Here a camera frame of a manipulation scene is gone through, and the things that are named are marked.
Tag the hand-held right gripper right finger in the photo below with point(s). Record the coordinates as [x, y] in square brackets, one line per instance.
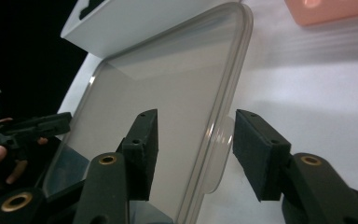
[261, 155]

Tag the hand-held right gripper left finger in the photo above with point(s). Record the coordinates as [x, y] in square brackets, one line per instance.
[141, 155]

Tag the transparent grey box lid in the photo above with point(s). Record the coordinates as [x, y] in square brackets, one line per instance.
[167, 93]

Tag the white compartment storage box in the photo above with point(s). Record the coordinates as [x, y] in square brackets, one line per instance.
[130, 25]

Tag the pink plastic basket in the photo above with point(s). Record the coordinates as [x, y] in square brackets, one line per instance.
[329, 12]

